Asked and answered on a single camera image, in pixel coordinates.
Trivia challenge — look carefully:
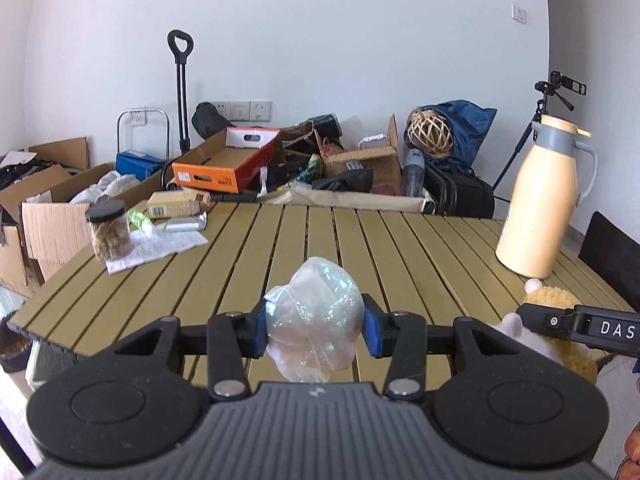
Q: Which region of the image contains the black camera tripod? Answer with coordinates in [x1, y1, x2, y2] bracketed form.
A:
[492, 71, 588, 203]

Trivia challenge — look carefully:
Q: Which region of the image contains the white metal frame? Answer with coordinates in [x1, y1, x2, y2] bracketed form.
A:
[116, 108, 171, 158]

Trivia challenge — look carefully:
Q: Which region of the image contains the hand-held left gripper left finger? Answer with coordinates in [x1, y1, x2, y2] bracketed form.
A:
[80, 300, 271, 402]

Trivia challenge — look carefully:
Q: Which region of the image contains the large open cardboard box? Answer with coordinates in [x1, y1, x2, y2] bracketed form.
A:
[0, 136, 92, 196]

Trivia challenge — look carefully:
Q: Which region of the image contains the clear plastic bag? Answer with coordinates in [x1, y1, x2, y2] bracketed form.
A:
[263, 256, 366, 385]

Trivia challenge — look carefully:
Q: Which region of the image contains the small beige box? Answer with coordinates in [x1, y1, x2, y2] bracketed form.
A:
[147, 190, 212, 219]

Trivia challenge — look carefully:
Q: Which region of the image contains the corrugated cardboard box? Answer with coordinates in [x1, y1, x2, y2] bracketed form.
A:
[0, 162, 166, 288]

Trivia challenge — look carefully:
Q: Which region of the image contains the white plastic bag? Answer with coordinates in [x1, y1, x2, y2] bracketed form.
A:
[70, 170, 141, 205]

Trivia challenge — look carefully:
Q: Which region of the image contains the white paper sheet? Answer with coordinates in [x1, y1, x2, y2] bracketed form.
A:
[105, 225, 209, 275]

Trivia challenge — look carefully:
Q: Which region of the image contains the dark clothes pile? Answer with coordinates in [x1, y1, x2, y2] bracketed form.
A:
[0, 152, 71, 192]

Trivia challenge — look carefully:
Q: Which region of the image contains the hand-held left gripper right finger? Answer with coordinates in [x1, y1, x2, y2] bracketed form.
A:
[362, 294, 553, 402]

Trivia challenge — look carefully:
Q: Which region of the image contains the silver foil packet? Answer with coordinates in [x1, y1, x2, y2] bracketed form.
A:
[165, 212, 207, 233]

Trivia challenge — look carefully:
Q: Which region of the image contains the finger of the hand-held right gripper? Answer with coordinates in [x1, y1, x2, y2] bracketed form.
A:
[517, 302, 576, 340]

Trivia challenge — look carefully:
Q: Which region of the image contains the small green bottle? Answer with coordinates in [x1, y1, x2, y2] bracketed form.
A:
[126, 208, 153, 235]

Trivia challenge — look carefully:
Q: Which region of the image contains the black plastic bag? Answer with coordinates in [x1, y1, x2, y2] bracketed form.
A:
[312, 169, 376, 193]

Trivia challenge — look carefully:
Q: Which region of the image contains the clear jar with black lid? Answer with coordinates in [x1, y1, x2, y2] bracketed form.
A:
[85, 199, 133, 262]

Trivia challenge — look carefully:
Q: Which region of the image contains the black folding chair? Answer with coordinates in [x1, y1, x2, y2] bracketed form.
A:
[577, 211, 640, 311]

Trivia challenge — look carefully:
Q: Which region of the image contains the blue water bottle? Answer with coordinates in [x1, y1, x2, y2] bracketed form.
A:
[404, 149, 427, 198]

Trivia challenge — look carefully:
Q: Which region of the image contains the person's right hand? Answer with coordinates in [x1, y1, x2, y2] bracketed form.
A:
[625, 422, 640, 466]

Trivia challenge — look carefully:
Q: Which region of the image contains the brown cardboard box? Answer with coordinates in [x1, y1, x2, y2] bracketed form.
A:
[322, 115, 403, 196]

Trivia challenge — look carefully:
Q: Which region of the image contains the olive folding camping table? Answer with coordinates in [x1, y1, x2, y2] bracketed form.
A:
[7, 200, 636, 386]

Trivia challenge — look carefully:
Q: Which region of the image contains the black trolley handle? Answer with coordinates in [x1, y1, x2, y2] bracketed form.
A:
[167, 30, 193, 156]

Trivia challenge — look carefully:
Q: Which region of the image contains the yellow plush toy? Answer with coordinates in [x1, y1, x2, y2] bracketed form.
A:
[487, 278, 599, 386]

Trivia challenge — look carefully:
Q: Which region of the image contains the blue cardboard box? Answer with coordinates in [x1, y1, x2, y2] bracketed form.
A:
[116, 151, 166, 182]

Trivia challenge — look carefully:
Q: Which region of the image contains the yellow thermos jug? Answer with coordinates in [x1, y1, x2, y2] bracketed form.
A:
[495, 114, 598, 279]

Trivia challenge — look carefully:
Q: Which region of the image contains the orange cardboard box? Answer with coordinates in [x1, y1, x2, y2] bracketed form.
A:
[171, 127, 282, 193]

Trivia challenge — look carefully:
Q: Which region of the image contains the dark woven basket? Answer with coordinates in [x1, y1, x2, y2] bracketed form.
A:
[0, 317, 32, 373]

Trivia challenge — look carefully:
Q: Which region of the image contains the blue fabric bag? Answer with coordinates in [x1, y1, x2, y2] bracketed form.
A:
[405, 100, 497, 176]

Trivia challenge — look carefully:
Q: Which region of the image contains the woven rattan ball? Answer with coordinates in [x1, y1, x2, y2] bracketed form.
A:
[407, 110, 453, 157]

